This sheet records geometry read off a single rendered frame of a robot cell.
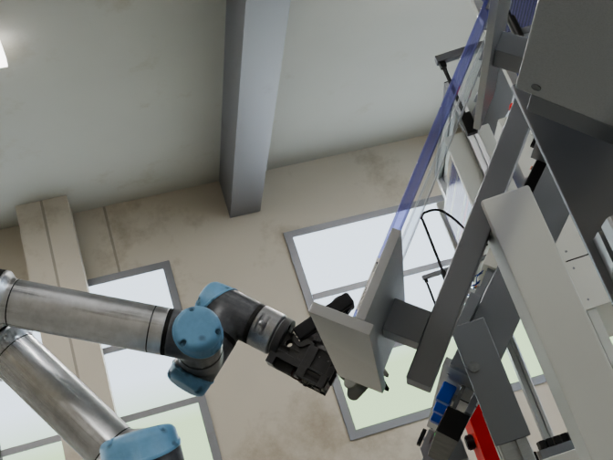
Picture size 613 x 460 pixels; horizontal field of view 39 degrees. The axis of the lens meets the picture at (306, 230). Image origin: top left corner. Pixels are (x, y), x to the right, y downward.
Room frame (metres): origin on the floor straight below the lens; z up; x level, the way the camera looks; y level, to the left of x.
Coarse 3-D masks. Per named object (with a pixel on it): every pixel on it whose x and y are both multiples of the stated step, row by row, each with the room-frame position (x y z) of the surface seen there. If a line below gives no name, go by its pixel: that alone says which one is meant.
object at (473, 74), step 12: (480, 48) 0.97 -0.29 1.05; (480, 60) 0.97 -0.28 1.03; (468, 84) 0.97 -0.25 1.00; (468, 96) 0.97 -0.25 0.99; (456, 108) 0.97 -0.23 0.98; (456, 120) 0.97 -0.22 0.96; (444, 132) 0.98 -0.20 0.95; (444, 144) 0.98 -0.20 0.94; (444, 156) 0.98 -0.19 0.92; (432, 168) 0.97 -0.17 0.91; (432, 180) 0.98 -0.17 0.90; (420, 204) 0.98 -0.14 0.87; (420, 216) 0.98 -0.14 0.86; (408, 228) 0.98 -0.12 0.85; (408, 240) 0.98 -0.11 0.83
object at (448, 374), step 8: (448, 360) 1.25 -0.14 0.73; (448, 368) 1.26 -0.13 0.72; (440, 376) 1.34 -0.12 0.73; (448, 376) 1.31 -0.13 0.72; (456, 376) 1.29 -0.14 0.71; (464, 376) 1.26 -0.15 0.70; (440, 384) 1.40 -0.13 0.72; (456, 384) 1.34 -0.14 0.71; (464, 384) 1.31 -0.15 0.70; (456, 392) 1.40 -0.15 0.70; (464, 392) 1.37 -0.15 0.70; (472, 392) 1.35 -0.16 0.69; (464, 400) 1.43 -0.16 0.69; (432, 408) 1.65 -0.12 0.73; (456, 408) 1.53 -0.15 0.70; (464, 408) 1.50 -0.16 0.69; (432, 424) 1.84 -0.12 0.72
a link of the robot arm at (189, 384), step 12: (228, 336) 1.40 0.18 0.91; (228, 348) 1.41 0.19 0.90; (168, 372) 1.39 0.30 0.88; (180, 372) 1.37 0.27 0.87; (192, 372) 1.36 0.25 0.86; (204, 372) 1.36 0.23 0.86; (216, 372) 1.41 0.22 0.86; (180, 384) 1.40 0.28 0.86; (192, 384) 1.38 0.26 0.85; (204, 384) 1.39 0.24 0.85
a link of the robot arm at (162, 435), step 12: (132, 432) 1.21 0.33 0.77; (144, 432) 1.21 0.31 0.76; (156, 432) 1.22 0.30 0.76; (168, 432) 1.23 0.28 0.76; (108, 444) 1.22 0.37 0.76; (120, 444) 1.20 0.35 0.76; (132, 444) 1.20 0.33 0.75; (144, 444) 1.21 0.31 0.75; (156, 444) 1.21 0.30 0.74; (168, 444) 1.23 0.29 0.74; (180, 444) 1.26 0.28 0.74; (108, 456) 1.21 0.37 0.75; (120, 456) 1.20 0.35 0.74; (132, 456) 1.20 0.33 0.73; (144, 456) 1.20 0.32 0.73; (156, 456) 1.21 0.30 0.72; (168, 456) 1.22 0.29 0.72; (180, 456) 1.25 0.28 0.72
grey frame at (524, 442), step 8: (520, 440) 1.19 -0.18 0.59; (528, 440) 1.19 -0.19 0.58; (496, 448) 1.22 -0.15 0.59; (504, 448) 1.19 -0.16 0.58; (512, 448) 1.19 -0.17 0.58; (520, 448) 1.19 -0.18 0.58; (528, 448) 1.19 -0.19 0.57; (504, 456) 1.19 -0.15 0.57; (512, 456) 1.19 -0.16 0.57; (520, 456) 1.20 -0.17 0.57; (528, 456) 1.19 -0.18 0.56
